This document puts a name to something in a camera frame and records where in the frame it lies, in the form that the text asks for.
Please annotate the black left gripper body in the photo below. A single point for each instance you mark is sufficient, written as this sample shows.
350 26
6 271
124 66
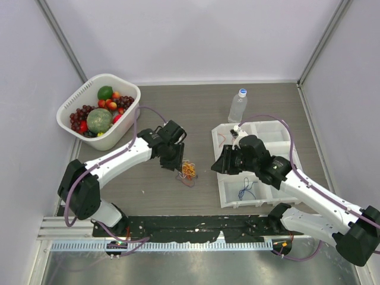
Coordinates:
168 160

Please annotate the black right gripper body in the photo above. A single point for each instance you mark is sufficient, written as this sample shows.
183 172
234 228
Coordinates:
237 164

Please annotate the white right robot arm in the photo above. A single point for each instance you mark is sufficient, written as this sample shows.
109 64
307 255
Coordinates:
351 229

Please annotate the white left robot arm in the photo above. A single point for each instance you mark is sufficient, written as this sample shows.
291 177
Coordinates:
82 182

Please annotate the white compartment tray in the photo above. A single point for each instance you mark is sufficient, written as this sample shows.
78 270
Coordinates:
245 189

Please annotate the clear plastic water bottle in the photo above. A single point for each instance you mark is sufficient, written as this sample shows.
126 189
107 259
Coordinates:
238 107

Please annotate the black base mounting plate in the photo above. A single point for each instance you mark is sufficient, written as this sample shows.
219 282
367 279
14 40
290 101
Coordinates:
197 229

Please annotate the red apple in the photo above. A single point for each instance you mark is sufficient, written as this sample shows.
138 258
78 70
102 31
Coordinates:
116 118

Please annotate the red yellow peaches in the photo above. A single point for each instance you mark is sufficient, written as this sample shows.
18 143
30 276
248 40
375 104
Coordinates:
109 101

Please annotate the green striped melon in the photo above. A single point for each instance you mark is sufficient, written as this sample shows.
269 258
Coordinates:
99 120

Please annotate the white plastic fruit basket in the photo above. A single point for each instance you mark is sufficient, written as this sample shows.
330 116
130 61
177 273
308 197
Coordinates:
87 95

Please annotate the green lime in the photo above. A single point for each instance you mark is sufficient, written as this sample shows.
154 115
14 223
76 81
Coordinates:
105 92

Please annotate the dark red grape bunch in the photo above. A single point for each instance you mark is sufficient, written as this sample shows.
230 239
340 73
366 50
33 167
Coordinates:
78 120

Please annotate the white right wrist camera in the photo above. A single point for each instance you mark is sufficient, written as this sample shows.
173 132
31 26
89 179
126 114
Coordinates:
237 134

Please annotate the white slotted cable duct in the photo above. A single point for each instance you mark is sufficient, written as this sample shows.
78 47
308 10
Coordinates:
115 246

